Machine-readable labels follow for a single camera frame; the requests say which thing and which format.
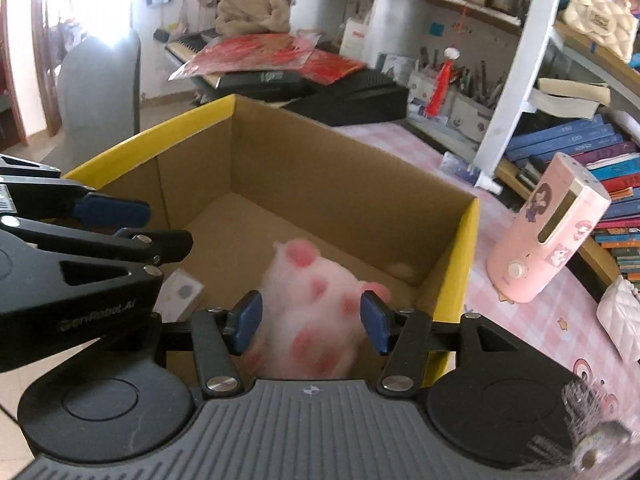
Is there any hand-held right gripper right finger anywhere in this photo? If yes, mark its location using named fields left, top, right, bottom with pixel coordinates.
left=359, top=291, right=556, bottom=396

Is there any white quilted handbag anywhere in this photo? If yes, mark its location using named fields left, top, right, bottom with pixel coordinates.
left=596, top=275, right=640, bottom=363

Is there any white bookshelf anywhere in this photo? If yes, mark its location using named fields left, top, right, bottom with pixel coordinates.
left=245, top=0, right=640, bottom=176

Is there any stack of white booklets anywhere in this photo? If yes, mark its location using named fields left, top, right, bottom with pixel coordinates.
left=532, top=77, right=612, bottom=121

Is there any white pink paw plush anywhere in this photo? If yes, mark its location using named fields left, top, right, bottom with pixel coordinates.
left=242, top=240, right=393, bottom=381

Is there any cream quilted pearl-handle handbag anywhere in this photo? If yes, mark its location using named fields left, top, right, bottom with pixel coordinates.
left=564, top=0, right=633, bottom=63

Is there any black flat bag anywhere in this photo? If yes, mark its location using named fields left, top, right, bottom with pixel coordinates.
left=215, top=71, right=321, bottom=103

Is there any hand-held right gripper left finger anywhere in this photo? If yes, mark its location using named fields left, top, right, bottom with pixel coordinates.
left=160, top=290, right=263, bottom=401

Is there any red tassel ornament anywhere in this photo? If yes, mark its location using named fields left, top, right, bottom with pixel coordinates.
left=425, top=47, right=461, bottom=118

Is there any blue patterned packet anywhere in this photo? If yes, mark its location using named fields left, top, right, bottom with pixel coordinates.
left=442, top=152, right=473, bottom=183

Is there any small white box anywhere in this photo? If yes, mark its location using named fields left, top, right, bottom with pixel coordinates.
left=152, top=269, right=205, bottom=323

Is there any yellow cardboard box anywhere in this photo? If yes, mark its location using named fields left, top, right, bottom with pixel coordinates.
left=62, top=94, right=481, bottom=381

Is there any black ribbed case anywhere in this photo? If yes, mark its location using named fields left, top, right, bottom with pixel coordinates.
left=282, top=70, right=411, bottom=128

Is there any electronic keyboard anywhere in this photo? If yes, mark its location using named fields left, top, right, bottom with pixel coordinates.
left=152, top=27, right=221, bottom=68

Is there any grey chair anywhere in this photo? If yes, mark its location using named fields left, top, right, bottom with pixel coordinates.
left=55, top=30, right=142, bottom=171

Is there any grey fluffy charm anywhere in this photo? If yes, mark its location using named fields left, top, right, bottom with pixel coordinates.
left=562, top=377, right=636, bottom=480

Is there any row of books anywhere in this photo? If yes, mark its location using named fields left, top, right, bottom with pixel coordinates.
left=502, top=115, right=640, bottom=286

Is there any pink checkered cartoon desk mat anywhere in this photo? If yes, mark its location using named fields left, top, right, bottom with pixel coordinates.
left=330, top=120, right=640, bottom=411

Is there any white glue tube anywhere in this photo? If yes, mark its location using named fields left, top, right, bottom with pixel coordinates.
left=467, top=162, right=503, bottom=195

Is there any pink sticker-covered humidifier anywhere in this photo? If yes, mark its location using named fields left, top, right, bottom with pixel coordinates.
left=486, top=152, right=612, bottom=305

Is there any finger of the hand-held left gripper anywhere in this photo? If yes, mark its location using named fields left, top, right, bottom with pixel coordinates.
left=0, top=154, right=152, bottom=228
left=0, top=219, right=194, bottom=313

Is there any beige plush cloth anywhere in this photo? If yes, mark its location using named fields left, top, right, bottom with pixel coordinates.
left=215, top=0, right=292, bottom=38

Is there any white paper bag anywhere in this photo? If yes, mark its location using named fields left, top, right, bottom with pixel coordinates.
left=342, top=17, right=376, bottom=58

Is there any white pen holder with pens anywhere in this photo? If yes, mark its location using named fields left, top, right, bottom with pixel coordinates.
left=407, top=47, right=506, bottom=143

